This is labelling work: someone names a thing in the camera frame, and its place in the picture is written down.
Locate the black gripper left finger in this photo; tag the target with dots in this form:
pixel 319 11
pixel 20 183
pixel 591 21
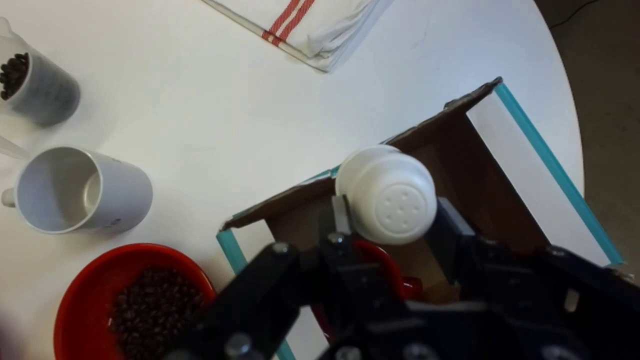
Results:
pixel 353 272

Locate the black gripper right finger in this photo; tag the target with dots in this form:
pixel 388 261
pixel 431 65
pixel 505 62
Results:
pixel 472 261

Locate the white shaker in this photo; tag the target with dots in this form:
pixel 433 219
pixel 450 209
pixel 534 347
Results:
pixel 393 192

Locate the blue cardboard box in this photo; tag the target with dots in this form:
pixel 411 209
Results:
pixel 506 166

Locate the white mug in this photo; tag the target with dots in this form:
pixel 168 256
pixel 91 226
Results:
pixel 121 197

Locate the white towel with red stripes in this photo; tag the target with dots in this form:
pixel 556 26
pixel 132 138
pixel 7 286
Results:
pixel 321 26

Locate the red bowl with coffee beans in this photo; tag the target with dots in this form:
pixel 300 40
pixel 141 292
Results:
pixel 87 292

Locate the clear measuring cup with beans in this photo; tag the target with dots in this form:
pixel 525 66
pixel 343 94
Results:
pixel 47 93

